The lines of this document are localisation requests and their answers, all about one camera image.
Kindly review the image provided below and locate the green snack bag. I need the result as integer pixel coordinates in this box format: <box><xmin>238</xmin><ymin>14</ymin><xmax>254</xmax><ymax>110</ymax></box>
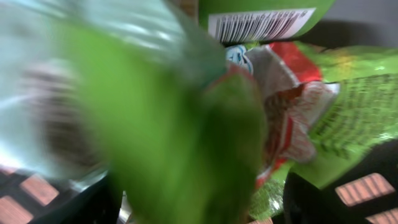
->
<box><xmin>198</xmin><ymin>40</ymin><xmax>398</xmax><ymax>218</ymax></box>

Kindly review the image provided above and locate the green cup noodles container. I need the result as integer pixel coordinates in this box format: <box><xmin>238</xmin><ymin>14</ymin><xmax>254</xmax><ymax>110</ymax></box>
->
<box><xmin>198</xmin><ymin>0</ymin><xmax>334</xmax><ymax>44</ymax></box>

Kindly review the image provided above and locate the teal snack packet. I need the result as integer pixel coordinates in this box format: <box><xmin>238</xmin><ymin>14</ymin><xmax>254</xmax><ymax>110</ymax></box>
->
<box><xmin>0</xmin><ymin>0</ymin><xmax>224</xmax><ymax>190</ymax></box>

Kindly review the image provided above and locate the grey plastic mesh basket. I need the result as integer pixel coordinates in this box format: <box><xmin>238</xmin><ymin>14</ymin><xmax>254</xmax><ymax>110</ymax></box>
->
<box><xmin>1</xmin><ymin>17</ymin><xmax>397</xmax><ymax>223</ymax></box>

